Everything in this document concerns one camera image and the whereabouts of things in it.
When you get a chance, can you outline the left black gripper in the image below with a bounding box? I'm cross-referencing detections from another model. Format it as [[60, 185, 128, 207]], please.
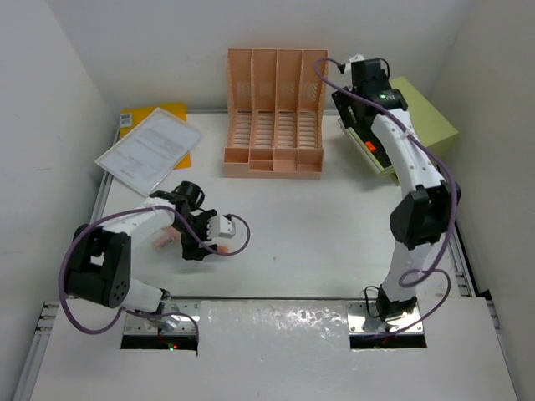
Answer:
[[172, 211, 217, 260]]

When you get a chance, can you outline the orange black highlighter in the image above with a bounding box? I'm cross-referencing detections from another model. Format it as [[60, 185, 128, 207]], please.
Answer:
[[364, 140, 391, 169]]

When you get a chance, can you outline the green drawer cabinet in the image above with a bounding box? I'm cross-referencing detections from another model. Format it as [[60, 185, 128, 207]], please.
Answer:
[[339, 77, 459, 186]]

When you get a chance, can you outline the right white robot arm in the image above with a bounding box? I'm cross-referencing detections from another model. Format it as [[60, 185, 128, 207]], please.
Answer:
[[332, 55, 461, 321]]

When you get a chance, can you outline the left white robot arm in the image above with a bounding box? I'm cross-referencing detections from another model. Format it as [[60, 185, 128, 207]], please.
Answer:
[[61, 181, 219, 314]]

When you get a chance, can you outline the yellow capped pink highlighter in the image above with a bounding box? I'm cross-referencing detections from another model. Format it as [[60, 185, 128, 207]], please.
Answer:
[[164, 226, 181, 242]]

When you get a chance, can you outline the pink desktop file organizer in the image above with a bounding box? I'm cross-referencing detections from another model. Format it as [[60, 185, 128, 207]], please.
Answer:
[[223, 48, 328, 179]]

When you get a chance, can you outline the clear mesh document pouch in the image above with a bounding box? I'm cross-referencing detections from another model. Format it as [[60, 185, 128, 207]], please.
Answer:
[[95, 108, 201, 196]]

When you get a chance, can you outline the yellow folder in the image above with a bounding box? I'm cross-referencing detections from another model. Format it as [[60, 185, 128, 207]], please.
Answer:
[[120, 102, 193, 170]]

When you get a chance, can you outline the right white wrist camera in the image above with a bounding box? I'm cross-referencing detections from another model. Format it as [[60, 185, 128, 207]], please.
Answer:
[[339, 54, 365, 74]]

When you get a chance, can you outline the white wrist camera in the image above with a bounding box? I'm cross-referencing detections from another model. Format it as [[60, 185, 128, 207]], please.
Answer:
[[207, 215, 236, 239], [339, 54, 365, 74]]

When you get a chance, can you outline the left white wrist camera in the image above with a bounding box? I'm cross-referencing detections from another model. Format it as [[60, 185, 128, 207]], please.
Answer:
[[207, 215, 236, 239]]

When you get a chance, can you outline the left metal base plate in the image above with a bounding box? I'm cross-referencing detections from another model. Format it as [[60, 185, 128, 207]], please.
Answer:
[[124, 301, 201, 336]]

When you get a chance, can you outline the metal base plate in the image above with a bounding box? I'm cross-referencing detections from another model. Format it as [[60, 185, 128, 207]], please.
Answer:
[[347, 299, 425, 335], [124, 301, 201, 336]]

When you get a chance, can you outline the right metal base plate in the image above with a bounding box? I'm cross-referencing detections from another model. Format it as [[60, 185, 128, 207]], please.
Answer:
[[347, 299, 425, 335]]

